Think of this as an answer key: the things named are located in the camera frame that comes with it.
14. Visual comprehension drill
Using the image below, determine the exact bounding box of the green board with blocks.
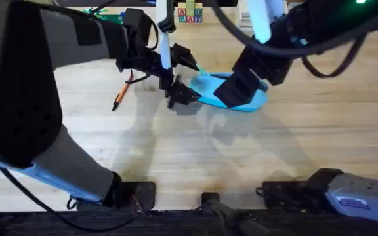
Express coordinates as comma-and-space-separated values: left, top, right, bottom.
83, 7, 126, 24

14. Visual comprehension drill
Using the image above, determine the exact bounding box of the right wrist upright plate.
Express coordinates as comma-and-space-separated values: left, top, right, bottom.
246, 0, 272, 45

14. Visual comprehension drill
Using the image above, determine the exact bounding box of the long thin black cable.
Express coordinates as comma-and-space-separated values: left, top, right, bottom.
0, 166, 144, 234

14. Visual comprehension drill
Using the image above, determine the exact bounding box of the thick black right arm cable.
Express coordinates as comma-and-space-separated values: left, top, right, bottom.
208, 0, 378, 60

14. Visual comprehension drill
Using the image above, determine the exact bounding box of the alphabet toy block stack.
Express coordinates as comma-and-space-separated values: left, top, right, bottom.
177, 0, 203, 24

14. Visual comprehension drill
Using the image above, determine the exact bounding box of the thin black looped cable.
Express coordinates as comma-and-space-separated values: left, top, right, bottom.
301, 31, 368, 79

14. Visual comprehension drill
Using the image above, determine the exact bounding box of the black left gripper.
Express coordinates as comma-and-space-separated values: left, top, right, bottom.
103, 8, 202, 109

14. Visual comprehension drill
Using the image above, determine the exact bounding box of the short black and red wire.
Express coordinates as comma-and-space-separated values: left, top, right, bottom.
124, 68, 152, 85

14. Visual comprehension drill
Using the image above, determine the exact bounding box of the wrist upright plate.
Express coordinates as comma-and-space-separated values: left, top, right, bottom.
155, 0, 177, 70
246, 0, 272, 45

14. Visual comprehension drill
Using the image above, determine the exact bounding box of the orange pen with black tip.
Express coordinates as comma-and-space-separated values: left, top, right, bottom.
111, 73, 135, 112

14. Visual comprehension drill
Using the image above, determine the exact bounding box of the small black mount block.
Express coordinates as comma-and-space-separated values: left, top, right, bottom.
201, 191, 221, 206

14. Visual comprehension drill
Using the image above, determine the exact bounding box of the thick black hose cable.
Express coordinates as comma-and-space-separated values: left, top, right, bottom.
207, 199, 277, 236

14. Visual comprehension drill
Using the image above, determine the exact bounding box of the left wrist upright plate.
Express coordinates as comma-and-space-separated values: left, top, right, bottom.
155, 0, 177, 70

